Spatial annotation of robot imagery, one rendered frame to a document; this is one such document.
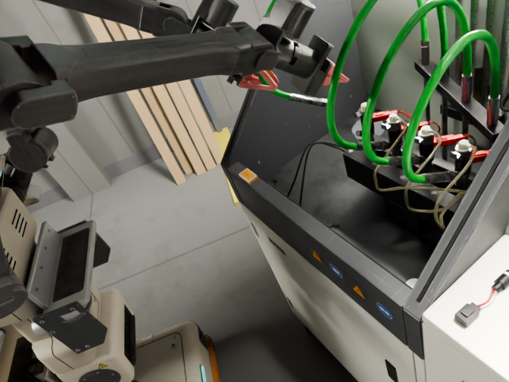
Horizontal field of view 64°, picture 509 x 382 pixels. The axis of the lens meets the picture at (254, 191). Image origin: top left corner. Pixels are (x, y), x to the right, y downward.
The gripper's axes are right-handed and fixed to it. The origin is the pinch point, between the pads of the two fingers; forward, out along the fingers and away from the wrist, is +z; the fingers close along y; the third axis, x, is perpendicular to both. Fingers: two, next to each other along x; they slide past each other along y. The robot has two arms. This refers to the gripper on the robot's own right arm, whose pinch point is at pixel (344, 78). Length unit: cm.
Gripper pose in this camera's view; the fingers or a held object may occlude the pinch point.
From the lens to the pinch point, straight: 88.3
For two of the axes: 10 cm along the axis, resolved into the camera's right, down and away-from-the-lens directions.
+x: -3.2, -5.8, 7.5
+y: 4.1, -8.0, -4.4
